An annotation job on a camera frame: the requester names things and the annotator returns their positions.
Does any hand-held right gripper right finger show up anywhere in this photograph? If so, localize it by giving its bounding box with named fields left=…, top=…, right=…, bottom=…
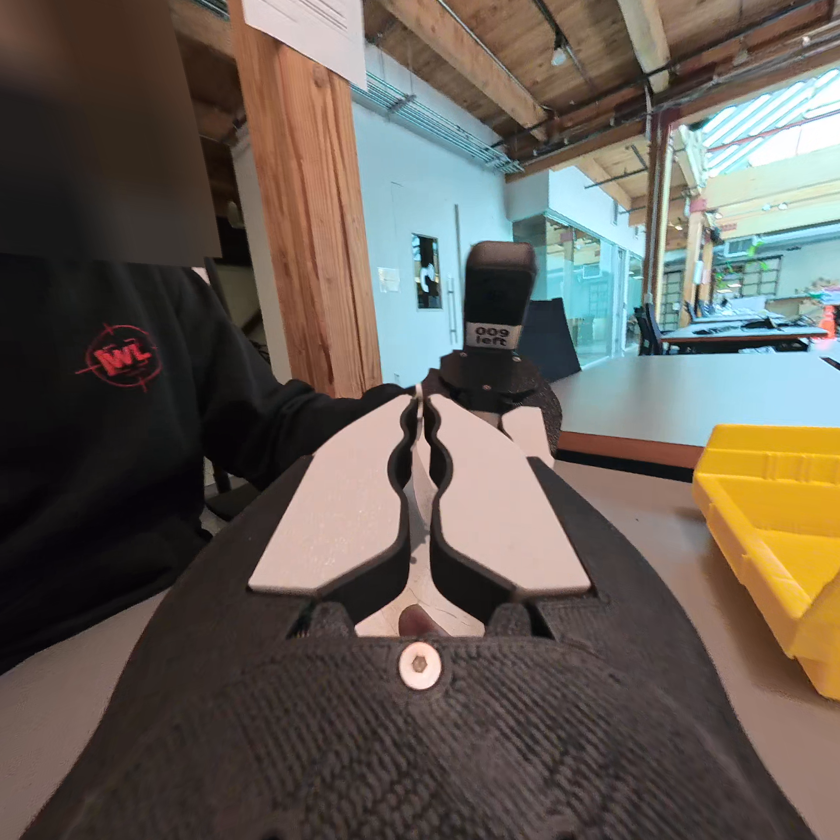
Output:
left=425, top=394, right=593, bottom=622

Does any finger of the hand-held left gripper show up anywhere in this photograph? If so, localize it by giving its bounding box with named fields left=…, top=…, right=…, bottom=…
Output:
left=502, top=407, right=556, bottom=468

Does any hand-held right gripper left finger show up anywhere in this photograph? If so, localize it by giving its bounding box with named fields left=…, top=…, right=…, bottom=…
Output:
left=247, top=395, right=421, bottom=621

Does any partly built white puzzle ball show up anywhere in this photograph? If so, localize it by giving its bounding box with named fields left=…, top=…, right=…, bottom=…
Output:
left=357, top=453, right=487, bottom=639

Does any person's left forearm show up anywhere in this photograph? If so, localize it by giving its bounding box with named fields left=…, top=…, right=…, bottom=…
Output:
left=217, top=379, right=421, bottom=490

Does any white door with window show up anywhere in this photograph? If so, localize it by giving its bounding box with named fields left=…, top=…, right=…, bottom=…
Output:
left=390, top=180, right=460, bottom=371

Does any glass office partition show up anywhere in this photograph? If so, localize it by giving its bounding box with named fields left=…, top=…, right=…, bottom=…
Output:
left=512, top=217, right=645, bottom=370

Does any black office chair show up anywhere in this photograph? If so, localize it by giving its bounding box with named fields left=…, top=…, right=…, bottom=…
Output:
left=633, top=302, right=668, bottom=357

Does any grey table with wooden edge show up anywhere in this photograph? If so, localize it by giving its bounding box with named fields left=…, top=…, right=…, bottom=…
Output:
left=550, top=353, right=840, bottom=469

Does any dark office desk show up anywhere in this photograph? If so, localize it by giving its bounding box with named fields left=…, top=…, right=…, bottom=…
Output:
left=659, top=314, right=829, bottom=355

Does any wooden column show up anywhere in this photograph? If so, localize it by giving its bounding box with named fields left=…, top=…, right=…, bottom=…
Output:
left=643, top=108, right=676, bottom=312

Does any white paper sheet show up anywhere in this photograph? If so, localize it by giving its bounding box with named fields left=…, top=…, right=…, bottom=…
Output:
left=241, top=0, right=367, bottom=91

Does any wooden post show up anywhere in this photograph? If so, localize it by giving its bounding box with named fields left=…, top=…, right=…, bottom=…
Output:
left=226, top=0, right=383, bottom=399

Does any metal cable tray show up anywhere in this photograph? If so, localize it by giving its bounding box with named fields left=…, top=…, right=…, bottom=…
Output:
left=364, top=71, right=522, bottom=175

